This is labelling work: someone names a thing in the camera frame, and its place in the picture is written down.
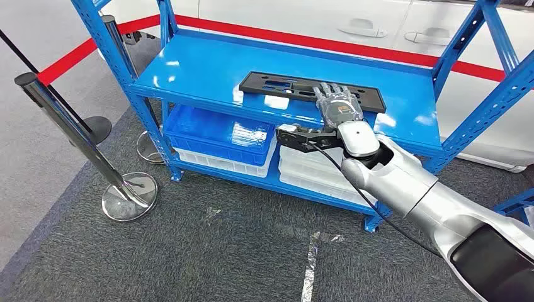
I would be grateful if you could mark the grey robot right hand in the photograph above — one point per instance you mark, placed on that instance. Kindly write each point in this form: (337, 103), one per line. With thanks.
(340, 108)

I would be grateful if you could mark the black plastic panel part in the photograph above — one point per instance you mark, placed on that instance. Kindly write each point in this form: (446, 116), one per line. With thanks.
(371, 100)

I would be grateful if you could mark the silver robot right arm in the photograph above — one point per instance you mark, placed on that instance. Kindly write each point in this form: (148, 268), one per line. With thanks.
(400, 179)

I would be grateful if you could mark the blue metal shelf rack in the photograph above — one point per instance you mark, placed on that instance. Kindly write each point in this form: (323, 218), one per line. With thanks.
(208, 66)

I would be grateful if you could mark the white plastic tray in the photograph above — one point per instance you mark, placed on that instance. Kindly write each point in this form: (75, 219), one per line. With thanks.
(300, 160)
(308, 189)

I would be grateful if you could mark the red barrier belt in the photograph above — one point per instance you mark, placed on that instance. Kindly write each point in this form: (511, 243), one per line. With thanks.
(66, 60)
(292, 38)

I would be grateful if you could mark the white car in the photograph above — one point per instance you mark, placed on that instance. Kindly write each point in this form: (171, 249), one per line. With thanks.
(333, 16)

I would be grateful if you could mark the white plastic crate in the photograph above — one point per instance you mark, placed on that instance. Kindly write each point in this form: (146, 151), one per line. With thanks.
(225, 166)

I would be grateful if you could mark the blue plastic crate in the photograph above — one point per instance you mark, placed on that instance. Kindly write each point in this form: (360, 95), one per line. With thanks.
(200, 133)

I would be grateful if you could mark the silver floor tape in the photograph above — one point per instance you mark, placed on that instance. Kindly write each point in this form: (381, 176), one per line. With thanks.
(309, 266)

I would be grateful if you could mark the blue wheeled rack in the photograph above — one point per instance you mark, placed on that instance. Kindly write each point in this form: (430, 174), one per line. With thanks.
(515, 205)

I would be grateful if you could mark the white plastic bin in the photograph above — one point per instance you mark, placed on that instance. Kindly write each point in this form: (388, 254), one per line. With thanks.
(530, 216)

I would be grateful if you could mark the black camera bracket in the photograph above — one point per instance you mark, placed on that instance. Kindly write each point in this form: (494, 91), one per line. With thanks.
(300, 139)

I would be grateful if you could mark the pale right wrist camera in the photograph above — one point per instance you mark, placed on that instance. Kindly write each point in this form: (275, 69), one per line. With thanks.
(287, 128)

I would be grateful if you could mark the chrome stanchion post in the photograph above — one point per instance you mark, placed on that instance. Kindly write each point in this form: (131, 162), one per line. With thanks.
(114, 37)
(62, 121)

